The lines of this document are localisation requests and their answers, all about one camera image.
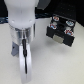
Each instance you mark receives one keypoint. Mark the kcup pod front right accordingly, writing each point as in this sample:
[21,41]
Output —
[69,32]

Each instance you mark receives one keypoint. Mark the kcup pod back left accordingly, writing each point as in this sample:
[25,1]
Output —
[55,18]

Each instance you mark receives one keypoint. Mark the kcup pod back right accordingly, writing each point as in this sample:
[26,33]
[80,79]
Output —
[70,23]

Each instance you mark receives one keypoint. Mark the kcup pod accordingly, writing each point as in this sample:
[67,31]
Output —
[69,32]
[53,26]
[70,23]
[55,18]

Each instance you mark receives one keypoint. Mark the kcup pod front left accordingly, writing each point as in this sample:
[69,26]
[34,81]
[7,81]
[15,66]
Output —
[53,26]

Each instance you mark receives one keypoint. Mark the black kcup holder drawer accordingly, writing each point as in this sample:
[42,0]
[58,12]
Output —
[65,12]

